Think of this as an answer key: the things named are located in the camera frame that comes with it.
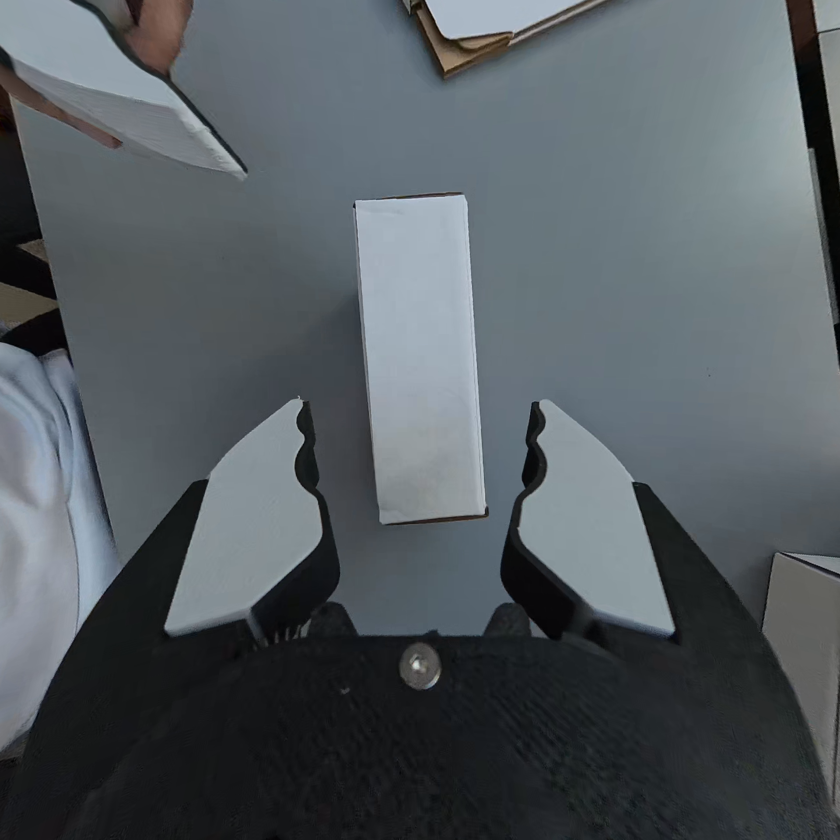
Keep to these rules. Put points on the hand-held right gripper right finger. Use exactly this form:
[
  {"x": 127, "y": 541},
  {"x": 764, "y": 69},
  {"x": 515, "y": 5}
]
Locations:
[{"x": 584, "y": 525}]

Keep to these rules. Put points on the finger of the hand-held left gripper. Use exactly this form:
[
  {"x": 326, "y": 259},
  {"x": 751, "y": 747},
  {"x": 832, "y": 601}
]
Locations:
[
  {"x": 164, "y": 131},
  {"x": 115, "y": 10}
]

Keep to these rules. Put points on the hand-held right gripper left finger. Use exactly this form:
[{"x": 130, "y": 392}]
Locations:
[{"x": 256, "y": 525}]

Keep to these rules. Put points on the white cardboard box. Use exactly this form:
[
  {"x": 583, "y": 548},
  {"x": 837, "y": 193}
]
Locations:
[
  {"x": 420, "y": 361},
  {"x": 807, "y": 643}
]

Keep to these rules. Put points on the person's left hand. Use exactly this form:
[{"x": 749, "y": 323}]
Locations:
[{"x": 161, "y": 36}]

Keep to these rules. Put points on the person's white clothing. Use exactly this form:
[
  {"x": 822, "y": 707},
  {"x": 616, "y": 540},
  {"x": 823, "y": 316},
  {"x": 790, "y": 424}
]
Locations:
[{"x": 39, "y": 525}]

